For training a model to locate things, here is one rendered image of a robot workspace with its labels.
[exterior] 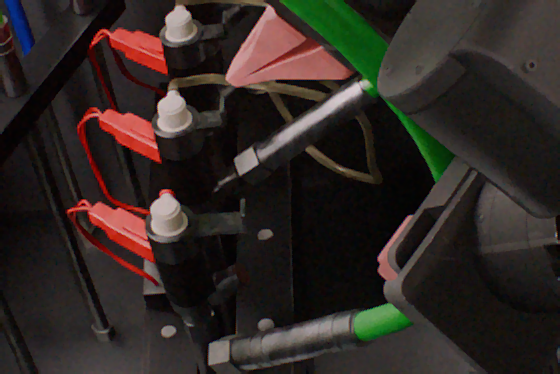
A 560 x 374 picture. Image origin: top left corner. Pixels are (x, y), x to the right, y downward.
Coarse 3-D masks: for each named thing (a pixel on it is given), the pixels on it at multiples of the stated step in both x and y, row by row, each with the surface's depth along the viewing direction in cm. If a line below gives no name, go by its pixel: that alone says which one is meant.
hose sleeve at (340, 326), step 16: (320, 320) 56; (336, 320) 55; (352, 320) 55; (240, 336) 61; (256, 336) 59; (272, 336) 58; (288, 336) 57; (304, 336) 57; (320, 336) 56; (336, 336) 55; (352, 336) 55; (240, 352) 60; (256, 352) 59; (272, 352) 58; (288, 352) 57; (304, 352) 57; (320, 352) 56; (336, 352) 56; (256, 368) 60
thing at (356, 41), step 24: (288, 0) 43; (312, 0) 43; (336, 0) 43; (312, 24) 43; (336, 24) 43; (360, 24) 43; (336, 48) 44; (360, 48) 43; (384, 48) 43; (360, 72) 44; (408, 120) 44; (432, 144) 45; (432, 168) 46; (360, 312) 55; (384, 312) 53; (360, 336) 55
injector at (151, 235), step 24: (192, 216) 69; (168, 240) 68; (192, 240) 69; (168, 264) 70; (192, 264) 70; (168, 288) 72; (192, 288) 71; (216, 288) 72; (192, 312) 73; (192, 336) 75; (216, 336) 76
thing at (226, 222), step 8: (200, 216) 70; (208, 216) 70; (216, 216) 70; (224, 216) 70; (232, 216) 70; (200, 224) 69; (208, 224) 69; (216, 224) 69; (224, 224) 69; (232, 224) 69; (240, 224) 69; (192, 232) 69; (200, 232) 69; (208, 232) 69; (216, 232) 69; (224, 232) 69; (232, 232) 69; (240, 232) 69
